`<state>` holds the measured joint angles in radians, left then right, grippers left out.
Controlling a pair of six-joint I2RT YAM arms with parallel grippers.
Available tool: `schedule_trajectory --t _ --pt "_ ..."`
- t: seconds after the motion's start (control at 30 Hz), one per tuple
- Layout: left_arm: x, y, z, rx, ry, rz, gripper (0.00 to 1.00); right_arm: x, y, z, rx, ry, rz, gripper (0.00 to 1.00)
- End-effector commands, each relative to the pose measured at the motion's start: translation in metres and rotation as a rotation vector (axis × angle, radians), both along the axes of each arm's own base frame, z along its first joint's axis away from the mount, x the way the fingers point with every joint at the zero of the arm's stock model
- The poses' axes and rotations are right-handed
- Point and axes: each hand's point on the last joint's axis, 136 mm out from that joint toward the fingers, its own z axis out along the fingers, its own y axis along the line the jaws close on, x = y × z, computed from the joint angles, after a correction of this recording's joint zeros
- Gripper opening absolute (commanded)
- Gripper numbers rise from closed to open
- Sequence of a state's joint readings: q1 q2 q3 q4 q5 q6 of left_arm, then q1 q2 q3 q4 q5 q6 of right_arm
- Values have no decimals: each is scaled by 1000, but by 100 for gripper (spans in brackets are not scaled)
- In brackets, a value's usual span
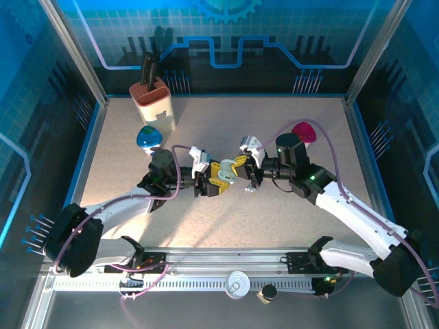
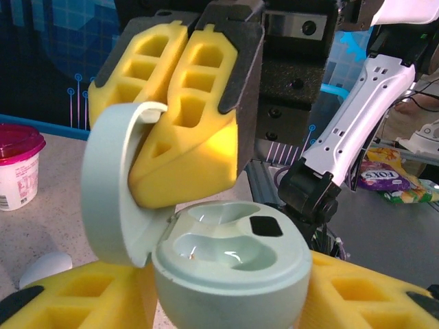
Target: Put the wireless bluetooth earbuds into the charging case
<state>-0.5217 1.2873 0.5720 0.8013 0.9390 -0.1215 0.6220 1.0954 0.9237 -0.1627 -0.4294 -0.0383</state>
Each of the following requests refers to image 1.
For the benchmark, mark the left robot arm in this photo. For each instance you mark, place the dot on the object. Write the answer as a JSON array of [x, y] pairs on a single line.
[[120, 205]]

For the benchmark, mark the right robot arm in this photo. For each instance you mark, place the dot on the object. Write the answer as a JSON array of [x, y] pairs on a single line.
[[360, 216]]

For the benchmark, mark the blue lid yogurt cup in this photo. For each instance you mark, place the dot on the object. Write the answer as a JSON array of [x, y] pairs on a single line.
[[149, 137]]

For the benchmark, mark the cream knife block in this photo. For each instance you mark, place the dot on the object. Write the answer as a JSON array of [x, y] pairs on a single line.
[[156, 109]]

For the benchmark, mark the silver tin can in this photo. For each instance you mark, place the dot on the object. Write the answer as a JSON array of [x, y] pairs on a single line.
[[236, 284]]

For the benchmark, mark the small jar black lid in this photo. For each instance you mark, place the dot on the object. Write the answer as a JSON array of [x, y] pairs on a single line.
[[268, 294]]

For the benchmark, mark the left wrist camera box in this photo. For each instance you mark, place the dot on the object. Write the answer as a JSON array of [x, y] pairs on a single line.
[[199, 159]]

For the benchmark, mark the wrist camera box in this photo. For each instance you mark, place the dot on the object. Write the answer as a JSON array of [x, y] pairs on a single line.
[[199, 159], [252, 144]]

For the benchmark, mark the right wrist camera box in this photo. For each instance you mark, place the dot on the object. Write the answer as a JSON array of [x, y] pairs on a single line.
[[252, 144]]

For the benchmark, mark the aluminium frame rail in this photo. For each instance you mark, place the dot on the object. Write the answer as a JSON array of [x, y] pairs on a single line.
[[223, 260]]

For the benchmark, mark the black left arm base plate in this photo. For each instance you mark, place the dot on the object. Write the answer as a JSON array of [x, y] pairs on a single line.
[[154, 260]]

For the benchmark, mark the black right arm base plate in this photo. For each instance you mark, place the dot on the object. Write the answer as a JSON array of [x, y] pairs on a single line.
[[298, 264]]

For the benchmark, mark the aluminium frame post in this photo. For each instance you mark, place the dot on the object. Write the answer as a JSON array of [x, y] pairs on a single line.
[[78, 58], [372, 58]]

